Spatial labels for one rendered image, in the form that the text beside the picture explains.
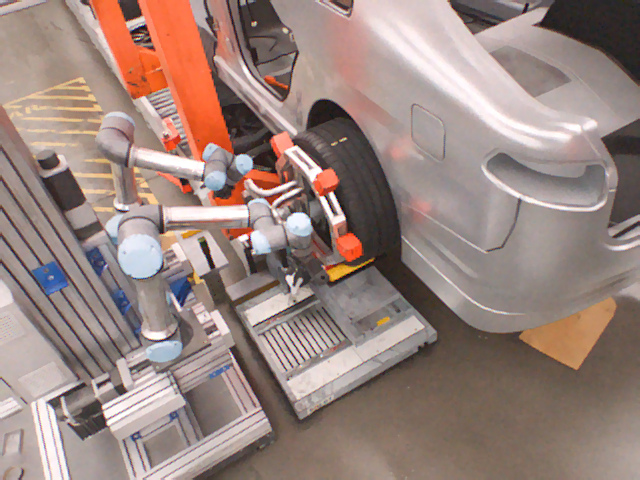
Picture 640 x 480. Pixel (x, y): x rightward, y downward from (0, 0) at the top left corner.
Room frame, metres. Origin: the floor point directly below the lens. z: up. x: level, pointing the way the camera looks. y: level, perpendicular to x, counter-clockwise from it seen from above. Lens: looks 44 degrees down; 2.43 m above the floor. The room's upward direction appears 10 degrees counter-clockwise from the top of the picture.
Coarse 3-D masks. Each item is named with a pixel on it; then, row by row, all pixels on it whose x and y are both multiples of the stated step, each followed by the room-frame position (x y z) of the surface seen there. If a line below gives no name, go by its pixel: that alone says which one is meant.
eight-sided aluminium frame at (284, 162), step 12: (288, 156) 1.95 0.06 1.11; (300, 156) 1.94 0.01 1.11; (276, 168) 2.12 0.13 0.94; (288, 168) 2.11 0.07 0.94; (300, 168) 1.85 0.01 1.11; (312, 168) 1.82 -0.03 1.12; (288, 180) 2.13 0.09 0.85; (312, 180) 1.76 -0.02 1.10; (324, 204) 1.69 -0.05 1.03; (336, 204) 1.70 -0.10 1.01; (336, 216) 1.66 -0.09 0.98; (312, 228) 2.00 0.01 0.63; (336, 228) 1.63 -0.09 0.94; (324, 252) 1.87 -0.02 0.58; (336, 252) 1.64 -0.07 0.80; (324, 264) 1.78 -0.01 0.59
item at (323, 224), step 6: (312, 156) 1.93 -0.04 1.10; (318, 162) 1.88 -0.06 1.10; (336, 192) 1.89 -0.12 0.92; (336, 198) 1.81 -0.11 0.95; (330, 204) 1.97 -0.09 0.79; (342, 204) 1.72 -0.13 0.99; (342, 210) 1.86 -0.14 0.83; (324, 216) 1.97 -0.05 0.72; (324, 222) 1.97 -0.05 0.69; (348, 222) 1.69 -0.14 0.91; (318, 228) 2.00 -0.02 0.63; (324, 228) 1.98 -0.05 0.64; (348, 228) 1.97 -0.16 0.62; (324, 234) 1.96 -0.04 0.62; (330, 234) 1.95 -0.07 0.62; (330, 240) 1.91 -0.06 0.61
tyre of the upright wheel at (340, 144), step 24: (336, 120) 2.09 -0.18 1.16; (312, 144) 1.92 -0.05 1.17; (336, 144) 1.88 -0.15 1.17; (360, 144) 1.87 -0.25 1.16; (336, 168) 1.77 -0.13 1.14; (360, 168) 1.77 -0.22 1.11; (360, 192) 1.69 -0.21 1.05; (384, 192) 1.71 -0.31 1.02; (360, 216) 1.64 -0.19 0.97; (384, 216) 1.66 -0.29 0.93; (360, 240) 1.62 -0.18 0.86; (384, 240) 1.66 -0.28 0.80; (360, 264) 1.68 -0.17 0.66
